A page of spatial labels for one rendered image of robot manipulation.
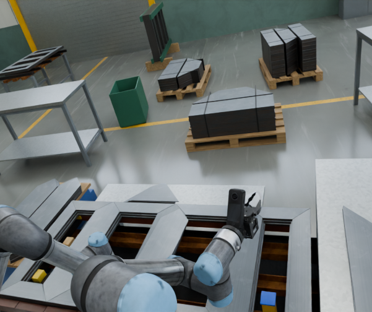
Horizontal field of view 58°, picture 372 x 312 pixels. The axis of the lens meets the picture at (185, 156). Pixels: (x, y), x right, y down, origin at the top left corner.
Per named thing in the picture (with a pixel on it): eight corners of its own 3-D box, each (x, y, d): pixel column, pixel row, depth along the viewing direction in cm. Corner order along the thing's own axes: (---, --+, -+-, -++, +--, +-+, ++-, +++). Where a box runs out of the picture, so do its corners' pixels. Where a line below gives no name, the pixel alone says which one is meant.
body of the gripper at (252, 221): (239, 222, 111) (221, 247, 103) (234, 201, 108) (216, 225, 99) (260, 226, 107) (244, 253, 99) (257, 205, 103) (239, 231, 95)
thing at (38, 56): (11, 114, 701) (-9, 75, 657) (49, 84, 838) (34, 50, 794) (47, 109, 682) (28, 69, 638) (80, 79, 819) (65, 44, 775)
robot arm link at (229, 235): (208, 234, 96) (234, 241, 92) (216, 224, 99) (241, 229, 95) (214, 254, 100) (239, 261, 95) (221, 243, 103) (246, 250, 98)
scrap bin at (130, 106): (122, 112, 580) (112, 81, 550) (148, 107, 576) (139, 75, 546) (117, 129, 528) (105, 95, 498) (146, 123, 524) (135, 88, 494)
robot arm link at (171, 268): (38, 299, 69) (170, 283, 109) (73, 321, 63) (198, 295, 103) (55, 242, 71) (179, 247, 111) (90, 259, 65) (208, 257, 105)
